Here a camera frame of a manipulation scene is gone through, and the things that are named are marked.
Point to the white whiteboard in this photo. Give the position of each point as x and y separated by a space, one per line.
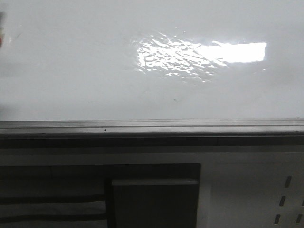
151 59

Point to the grey aluminium whiteboard tray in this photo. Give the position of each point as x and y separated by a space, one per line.
116 133

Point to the dark grey box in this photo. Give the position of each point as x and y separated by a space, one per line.
156 203

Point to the white perforated metal panel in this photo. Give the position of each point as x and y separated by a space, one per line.
239 186

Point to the dark slatted shelf rack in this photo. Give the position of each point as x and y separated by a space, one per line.
72 196

